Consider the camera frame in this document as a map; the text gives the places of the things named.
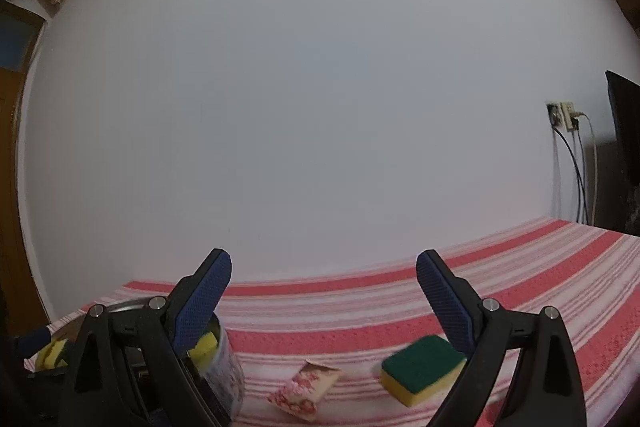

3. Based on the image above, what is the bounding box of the red striped cloth desktop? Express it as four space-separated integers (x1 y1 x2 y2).
25 217 640 427

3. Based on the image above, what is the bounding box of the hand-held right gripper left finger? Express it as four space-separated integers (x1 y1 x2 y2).
59 249 233 427

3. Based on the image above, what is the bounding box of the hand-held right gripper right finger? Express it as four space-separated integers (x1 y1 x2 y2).
416 250 587 427

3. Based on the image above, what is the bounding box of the white wall socket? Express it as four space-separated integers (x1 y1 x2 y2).
560 101 582 130

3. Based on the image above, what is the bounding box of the wooden door frame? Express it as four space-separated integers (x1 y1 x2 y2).
0 2 51 325

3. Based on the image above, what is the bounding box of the black power cable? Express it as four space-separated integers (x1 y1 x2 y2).
553 125 589 224

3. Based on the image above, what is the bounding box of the black monitor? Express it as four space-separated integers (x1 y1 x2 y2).
605 70 640 188

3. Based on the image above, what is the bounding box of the white power cable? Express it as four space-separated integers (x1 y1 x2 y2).
580 111 600 226

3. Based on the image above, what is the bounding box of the pink floral packet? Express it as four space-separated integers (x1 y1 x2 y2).
267 359 342 421

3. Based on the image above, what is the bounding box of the green and yellow sponge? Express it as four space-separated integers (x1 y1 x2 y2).
381 335 468 408

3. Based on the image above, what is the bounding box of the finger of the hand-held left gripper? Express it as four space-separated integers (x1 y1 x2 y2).
12 326 52 354

